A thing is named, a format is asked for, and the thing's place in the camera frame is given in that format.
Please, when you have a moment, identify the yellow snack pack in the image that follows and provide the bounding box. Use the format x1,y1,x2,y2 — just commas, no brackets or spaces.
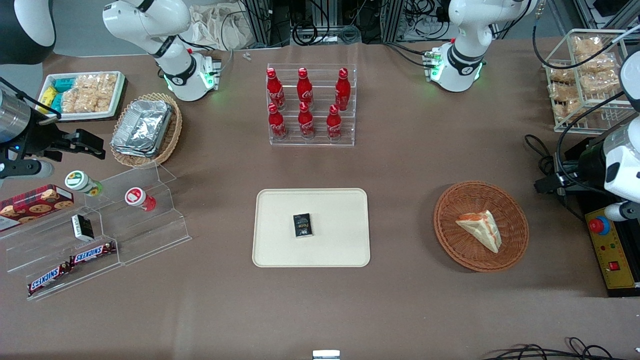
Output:
39,85,59,109

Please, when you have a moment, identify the white wire rack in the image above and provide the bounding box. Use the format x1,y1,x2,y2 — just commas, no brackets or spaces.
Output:
542,28,640,134

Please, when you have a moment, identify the round brown wicker basket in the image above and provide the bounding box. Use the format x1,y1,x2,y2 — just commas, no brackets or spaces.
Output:
433,180,530,273

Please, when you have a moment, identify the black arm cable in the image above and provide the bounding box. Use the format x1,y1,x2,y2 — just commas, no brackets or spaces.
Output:
531,10,640,72

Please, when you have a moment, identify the clear acrylic bottle rack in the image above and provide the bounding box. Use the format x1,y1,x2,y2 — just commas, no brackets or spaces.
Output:
266,63,357,147

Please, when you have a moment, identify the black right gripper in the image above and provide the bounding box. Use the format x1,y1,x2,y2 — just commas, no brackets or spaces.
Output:
29,126,107,162

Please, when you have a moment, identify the red cola bottle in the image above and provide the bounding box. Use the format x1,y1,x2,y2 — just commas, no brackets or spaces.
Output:
267,102,288,141
296,67,314,110
297,101,316,139
334,67,352,112
266,67,286,111
326,104,344,142

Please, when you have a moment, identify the black tissue pack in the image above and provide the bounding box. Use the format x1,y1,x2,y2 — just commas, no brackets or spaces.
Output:
292,213,314,239

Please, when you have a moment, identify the clear acrylic step display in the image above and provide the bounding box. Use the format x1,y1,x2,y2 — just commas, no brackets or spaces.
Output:
0,162,193,302

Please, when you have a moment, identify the white rectangular snack tray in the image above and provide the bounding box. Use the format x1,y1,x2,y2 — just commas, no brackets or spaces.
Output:
37,70,127,122

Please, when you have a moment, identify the black floor cable bundle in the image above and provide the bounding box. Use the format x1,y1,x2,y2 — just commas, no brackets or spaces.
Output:
481,337,633,360

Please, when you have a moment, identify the snickers chocolate bar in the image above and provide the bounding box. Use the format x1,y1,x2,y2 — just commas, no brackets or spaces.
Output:
27,263,74,297
69,241,117,266

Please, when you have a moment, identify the red lid drink bottle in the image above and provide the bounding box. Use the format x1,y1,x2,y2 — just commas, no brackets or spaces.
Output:
124,186,157,212

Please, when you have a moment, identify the black coiled cable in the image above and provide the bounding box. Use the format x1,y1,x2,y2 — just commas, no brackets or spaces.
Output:
524,133,567,177

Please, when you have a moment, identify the red emergency stop button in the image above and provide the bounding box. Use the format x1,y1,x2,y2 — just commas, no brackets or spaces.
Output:
589,215,612,236

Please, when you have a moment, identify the oval tan wicker basket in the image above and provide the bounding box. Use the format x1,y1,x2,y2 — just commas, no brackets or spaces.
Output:
109,92,184,169

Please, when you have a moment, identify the green lid drink bottle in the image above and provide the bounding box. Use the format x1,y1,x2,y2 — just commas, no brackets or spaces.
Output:
64,170,104,197

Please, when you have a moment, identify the small black white box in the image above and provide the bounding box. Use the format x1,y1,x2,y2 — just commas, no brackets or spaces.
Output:
71,213,95,242

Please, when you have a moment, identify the triangle sandwich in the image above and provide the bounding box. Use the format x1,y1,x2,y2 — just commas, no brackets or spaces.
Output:
455,209,503,254

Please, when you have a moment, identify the cream plastic tray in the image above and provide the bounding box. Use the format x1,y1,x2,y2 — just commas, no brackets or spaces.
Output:
252,188,371,269

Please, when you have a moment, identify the clear bread snack bag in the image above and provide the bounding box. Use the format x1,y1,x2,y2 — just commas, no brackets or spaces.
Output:
575,53,620,75
549,67,577,85
572,35,605,57
547,82,582,102
579,70,623,96
552,99,585,122

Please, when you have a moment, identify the white cloth bag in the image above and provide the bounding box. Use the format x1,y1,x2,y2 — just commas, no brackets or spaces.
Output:
189,4,257,51

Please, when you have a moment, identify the aluminium frame with cables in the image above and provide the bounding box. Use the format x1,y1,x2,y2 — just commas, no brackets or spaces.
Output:
239,0,453,48

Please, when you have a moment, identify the clear rice cracker bag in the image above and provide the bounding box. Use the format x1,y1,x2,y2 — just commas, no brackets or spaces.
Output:
60,73,119,114

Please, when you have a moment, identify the silver foil container stack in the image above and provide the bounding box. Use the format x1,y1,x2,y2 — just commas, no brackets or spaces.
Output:
110,99,174,159

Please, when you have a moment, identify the red cookie box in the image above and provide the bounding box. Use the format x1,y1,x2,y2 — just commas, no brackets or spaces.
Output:
0,184,75,232

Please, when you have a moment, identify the yellow black control box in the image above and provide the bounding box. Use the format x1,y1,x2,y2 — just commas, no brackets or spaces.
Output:
574,135,640,299

